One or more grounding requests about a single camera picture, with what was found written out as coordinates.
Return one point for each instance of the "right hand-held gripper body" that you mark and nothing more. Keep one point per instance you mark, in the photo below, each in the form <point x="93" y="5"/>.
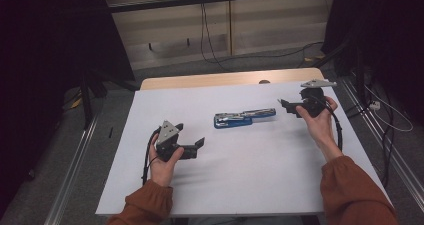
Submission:
<point x="313" y="100"/>

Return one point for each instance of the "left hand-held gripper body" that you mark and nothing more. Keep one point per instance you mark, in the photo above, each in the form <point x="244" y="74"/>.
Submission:
<point x="166" y="138"/>

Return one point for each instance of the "blue stapler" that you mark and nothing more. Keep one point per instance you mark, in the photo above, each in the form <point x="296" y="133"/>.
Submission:
<point x="233" y="119"/>

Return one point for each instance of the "person's right hand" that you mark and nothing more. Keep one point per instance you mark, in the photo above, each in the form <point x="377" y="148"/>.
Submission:
<point x="320" y="128"/>

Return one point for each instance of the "person's left hand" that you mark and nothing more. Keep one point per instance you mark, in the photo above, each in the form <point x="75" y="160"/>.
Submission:
<point x="163" y="171"/>

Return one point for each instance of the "brown round table grommet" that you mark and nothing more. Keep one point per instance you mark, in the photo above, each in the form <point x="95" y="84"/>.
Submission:
<point x="264" y="82"/>

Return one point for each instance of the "yellow floor tape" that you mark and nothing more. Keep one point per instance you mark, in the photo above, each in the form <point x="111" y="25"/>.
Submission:
<point x="315" y="58"/>
<point x="76" y="103"/>

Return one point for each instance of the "white table cover board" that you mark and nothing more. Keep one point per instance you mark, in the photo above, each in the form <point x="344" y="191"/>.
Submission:
<point x="233" y="171"/>

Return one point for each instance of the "black metal stand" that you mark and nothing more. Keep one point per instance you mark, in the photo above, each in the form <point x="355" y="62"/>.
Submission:
<point x="358" y="71"/>
<point x="87" y="101"/>

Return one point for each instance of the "small black stick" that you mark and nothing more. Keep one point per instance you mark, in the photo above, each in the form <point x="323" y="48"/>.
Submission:
<point x="110" y="132"/>

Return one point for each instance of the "white power adapter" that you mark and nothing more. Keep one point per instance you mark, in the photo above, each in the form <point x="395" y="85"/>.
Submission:
<point x="375" y="105"/>

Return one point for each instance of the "person's grey trousers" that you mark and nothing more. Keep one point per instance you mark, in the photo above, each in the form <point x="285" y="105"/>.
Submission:
<point x="246" y="221"/>

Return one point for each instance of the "narrow black curtain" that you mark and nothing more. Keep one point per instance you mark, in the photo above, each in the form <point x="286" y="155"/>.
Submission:
<point x="383" y="35"/>

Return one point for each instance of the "wide black curtain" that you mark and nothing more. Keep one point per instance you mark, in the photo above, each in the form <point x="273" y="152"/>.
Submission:
<point x="40" y="51"/>

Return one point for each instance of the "silver metal floor rail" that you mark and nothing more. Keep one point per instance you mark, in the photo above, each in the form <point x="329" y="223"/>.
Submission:
<point x="70" y="175"/>
<point x="400" y="165"/>

